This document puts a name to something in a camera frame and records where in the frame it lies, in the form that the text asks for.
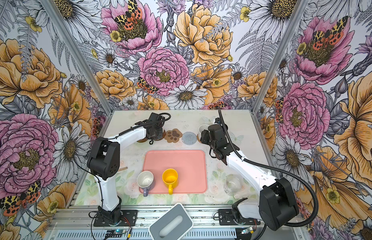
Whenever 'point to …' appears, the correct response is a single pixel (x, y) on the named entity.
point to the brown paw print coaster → (173, 135)
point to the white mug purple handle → (144, 180)
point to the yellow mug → (170, 177)
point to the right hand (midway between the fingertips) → (205, 137)
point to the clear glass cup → (233, 183)
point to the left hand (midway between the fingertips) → (156, 137)
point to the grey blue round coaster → (189, 138)
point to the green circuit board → (114, 233)
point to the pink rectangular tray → (191, 166)
